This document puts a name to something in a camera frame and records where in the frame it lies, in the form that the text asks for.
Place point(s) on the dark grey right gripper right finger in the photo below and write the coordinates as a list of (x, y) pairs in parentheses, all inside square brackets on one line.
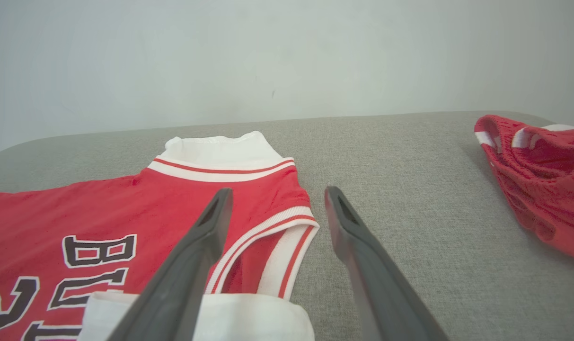
[(381, 289)]

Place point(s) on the red shorts with white stripes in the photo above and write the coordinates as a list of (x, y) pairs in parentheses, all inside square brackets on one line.
[(547, 180)]

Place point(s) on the red basketball jersey white trim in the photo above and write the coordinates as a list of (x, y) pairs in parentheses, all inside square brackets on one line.
[(78, 213)]

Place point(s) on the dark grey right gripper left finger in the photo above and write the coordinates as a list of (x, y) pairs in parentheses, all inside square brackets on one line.
[(182, 284)]

